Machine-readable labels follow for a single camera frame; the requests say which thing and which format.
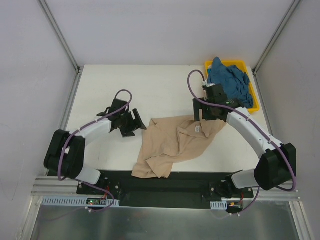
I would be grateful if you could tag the blue t shirt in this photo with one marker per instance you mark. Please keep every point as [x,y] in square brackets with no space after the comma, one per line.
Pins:
[235,83]

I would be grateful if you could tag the aluminium front rail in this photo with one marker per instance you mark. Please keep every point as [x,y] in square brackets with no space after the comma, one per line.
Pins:
[120,183]

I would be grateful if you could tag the beige t shirt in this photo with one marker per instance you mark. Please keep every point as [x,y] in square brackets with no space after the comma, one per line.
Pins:
[171,140]

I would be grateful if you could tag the right white cable duct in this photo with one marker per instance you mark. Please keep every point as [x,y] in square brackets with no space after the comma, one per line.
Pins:
[219,205]

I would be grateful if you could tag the white cloth in bin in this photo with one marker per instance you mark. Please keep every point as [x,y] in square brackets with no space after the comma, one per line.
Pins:
[206,84]

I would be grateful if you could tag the white cable duct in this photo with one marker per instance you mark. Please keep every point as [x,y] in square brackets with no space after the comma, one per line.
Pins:
[219,205]
[68,201]

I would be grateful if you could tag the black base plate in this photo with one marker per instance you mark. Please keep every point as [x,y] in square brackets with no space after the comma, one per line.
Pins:
[165,200]

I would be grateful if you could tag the yellow plastic bin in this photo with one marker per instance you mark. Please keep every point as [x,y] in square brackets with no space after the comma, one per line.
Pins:
[242,66]

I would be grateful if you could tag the aluminium frame post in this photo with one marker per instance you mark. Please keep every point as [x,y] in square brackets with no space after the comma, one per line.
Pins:
[276,35]
[59,34]

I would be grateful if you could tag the left white cable duct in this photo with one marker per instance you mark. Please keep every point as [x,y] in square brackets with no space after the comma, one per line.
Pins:
[68,201]

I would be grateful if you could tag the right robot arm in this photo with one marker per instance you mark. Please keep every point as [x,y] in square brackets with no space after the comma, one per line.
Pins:
[277,161]

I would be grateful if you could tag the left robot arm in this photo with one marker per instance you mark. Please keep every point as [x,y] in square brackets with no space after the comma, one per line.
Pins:
[66,152]

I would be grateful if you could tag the left aluminium frame post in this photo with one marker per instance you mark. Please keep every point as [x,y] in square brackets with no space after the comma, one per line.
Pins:
[59,34]

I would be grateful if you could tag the right aluminium frame post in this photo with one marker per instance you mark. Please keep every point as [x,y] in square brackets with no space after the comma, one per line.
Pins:
[276,35]

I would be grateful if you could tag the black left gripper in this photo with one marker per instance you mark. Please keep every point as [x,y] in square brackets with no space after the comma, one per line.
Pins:
[130,122]

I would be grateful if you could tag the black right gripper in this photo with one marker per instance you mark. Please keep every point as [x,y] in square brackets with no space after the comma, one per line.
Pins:
[198,110]

